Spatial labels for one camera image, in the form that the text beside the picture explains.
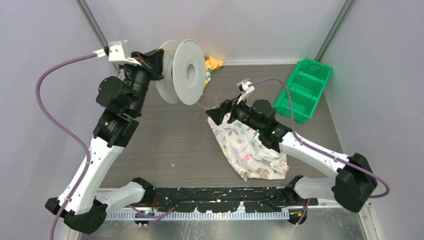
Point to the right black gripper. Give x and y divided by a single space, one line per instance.
218 114

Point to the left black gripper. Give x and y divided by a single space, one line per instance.
153 59

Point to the translucent white cable spool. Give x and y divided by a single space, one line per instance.
184 72

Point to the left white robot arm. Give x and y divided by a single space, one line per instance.
80 206

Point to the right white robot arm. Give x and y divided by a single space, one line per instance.
349 179

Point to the yellow printed cloth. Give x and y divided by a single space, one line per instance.
211 64

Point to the white floral printed cloth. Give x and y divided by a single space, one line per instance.
249 158

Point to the green plastic compartment bin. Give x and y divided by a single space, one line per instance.
306 85

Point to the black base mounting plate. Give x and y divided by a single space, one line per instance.
257 199

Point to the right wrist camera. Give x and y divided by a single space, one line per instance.
246 88

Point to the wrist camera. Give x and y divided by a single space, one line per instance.
246 88
117 53

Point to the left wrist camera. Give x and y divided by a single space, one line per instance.
117 53

